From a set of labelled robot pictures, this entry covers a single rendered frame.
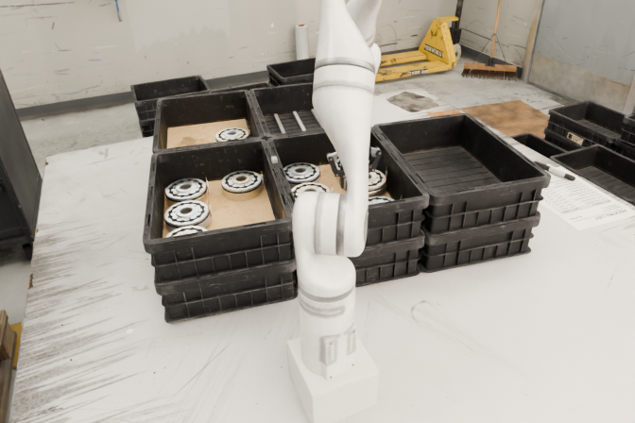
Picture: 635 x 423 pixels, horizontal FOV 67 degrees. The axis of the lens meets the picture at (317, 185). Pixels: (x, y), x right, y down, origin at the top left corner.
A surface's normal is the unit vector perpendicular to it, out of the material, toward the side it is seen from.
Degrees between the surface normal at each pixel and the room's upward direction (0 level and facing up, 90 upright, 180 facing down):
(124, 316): 0
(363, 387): 90
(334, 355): 90
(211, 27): 90
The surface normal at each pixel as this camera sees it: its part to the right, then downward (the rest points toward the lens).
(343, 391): 0.39, 0.47
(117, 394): -0.03, -0.85
